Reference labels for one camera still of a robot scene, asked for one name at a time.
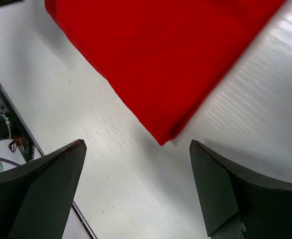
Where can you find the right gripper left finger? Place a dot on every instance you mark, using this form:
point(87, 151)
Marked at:
point(36, 197)

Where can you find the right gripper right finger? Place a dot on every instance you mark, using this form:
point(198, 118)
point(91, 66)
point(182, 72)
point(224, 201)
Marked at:
point(237, 202)

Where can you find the red t shirt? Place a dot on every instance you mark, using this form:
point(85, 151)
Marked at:
point(162, 57)

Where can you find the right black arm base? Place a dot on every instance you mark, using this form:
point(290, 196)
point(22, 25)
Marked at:
point(13, 129)

